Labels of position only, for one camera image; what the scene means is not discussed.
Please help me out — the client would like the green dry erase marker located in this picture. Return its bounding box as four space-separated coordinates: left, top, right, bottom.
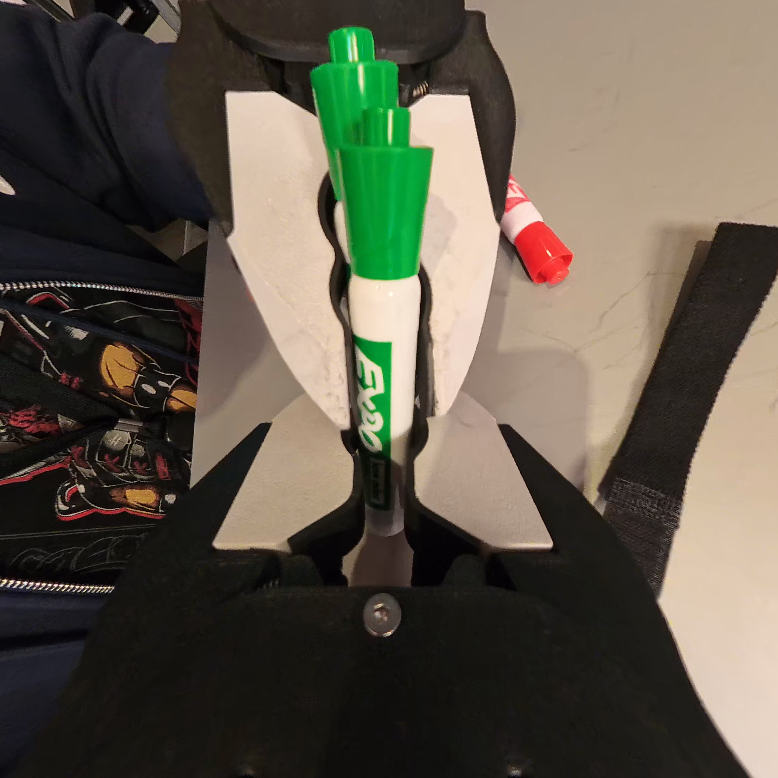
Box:
337 107 436 539
309 26 403 266

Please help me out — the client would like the dark zip jacket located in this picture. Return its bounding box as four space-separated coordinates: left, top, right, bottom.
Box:
0 171 210 299

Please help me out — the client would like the thin black strap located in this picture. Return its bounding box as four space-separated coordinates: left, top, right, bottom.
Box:
596 222 778 599

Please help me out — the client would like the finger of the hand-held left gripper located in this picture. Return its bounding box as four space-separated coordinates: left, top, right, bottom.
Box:
408 95 502 417
224 90 357 429

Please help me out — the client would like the red dry erase marker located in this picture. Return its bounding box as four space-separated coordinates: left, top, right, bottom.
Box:
500 174 575 285

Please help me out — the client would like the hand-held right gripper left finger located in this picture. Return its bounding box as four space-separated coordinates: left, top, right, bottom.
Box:
213 402 361 555

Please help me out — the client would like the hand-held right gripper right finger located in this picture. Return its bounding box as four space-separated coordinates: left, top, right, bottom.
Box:
411 399 558 555

